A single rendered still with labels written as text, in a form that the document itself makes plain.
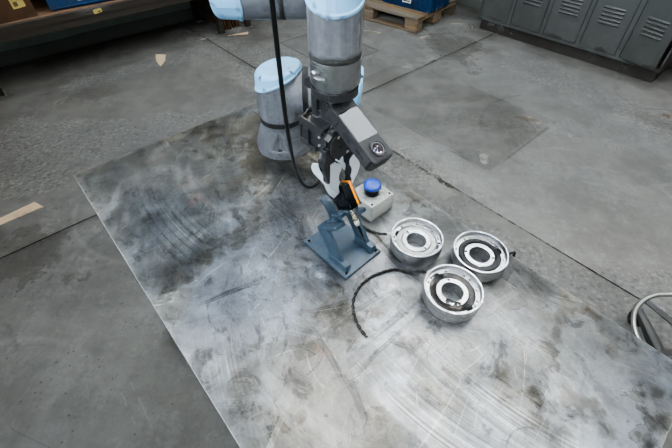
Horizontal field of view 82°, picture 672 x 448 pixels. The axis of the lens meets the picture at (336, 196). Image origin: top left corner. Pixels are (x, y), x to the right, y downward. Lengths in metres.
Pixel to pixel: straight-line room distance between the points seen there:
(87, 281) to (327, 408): 1.55
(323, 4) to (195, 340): 0.56
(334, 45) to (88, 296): 1.67
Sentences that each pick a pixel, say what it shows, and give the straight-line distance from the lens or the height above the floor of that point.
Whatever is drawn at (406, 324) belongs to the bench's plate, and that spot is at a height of 0.80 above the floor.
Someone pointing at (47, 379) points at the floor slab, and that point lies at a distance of 1.86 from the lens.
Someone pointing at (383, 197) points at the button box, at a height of 0.85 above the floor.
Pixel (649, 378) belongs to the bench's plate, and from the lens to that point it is 0.85.
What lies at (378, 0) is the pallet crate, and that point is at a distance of 4.61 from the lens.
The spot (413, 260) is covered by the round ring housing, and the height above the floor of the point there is 0.83.
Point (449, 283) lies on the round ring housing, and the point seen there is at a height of 0.83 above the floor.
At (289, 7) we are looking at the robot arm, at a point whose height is 1.25.
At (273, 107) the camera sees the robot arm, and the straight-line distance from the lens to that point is 0.98.
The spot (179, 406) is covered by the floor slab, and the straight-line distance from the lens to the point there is 1.61.
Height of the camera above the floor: 1.43
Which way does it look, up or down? 43 degrees down
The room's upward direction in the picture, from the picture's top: straight up
